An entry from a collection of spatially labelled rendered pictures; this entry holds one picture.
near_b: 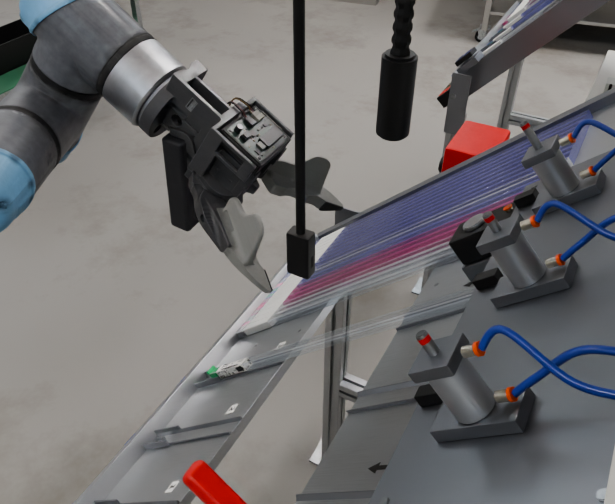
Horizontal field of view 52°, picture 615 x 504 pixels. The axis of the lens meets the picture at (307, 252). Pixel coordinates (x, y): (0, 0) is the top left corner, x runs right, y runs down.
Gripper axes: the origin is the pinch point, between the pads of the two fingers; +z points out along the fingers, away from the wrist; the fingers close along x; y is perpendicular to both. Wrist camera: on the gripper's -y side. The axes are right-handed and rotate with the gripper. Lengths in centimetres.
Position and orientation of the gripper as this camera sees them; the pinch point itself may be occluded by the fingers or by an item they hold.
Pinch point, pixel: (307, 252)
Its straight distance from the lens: 62.8
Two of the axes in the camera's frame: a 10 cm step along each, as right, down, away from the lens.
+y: 4.8, -4.8, -7.3
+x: 4.8, -5.6, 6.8
